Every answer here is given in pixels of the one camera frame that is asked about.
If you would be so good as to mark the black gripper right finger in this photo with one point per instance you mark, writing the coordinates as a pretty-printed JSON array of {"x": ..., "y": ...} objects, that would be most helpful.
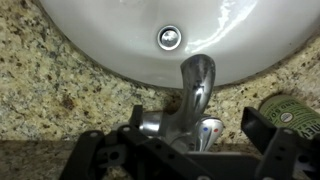
[{"x": 286, "y": 153}]

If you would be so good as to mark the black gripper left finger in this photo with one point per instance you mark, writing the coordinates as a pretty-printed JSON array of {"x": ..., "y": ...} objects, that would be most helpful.
[{"x": 133, "y": 156}]

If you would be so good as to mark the green hand soap bottle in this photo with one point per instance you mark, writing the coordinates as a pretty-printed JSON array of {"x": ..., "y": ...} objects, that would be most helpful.
[{"x": 293, "y": 115}]

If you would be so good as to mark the chrome faucet spout body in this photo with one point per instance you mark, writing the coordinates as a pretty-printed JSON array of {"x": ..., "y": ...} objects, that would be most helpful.
[{"x": 196, "y": 90}]

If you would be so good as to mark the white oval sink basin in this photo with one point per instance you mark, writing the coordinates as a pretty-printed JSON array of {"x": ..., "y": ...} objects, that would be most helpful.
[{"x": 133, "y": 43}]

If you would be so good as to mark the chrome sink drain stopper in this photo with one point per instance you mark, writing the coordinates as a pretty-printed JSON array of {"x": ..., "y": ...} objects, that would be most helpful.
[{"x": 169, "y": 37}]

